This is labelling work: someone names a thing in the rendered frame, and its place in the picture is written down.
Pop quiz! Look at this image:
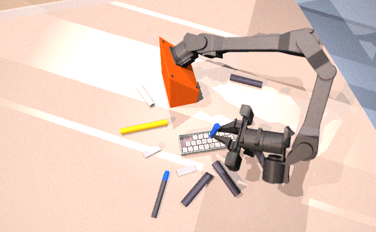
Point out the white keyboard with letter keys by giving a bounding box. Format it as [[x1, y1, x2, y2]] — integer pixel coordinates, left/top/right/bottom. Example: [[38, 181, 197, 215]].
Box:
[[178, 130, 237, 156]]

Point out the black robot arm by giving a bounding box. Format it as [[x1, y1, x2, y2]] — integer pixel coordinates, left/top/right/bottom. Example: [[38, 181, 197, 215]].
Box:
[[169, 28, 337, 184]]

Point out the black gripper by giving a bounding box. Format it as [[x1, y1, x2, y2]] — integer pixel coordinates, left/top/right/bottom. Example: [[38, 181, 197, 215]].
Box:
[[211, 104, 267, 172]]

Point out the white cylinder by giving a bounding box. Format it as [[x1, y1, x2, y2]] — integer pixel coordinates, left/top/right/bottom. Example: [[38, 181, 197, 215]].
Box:
[[136, 83, 155, 107]]

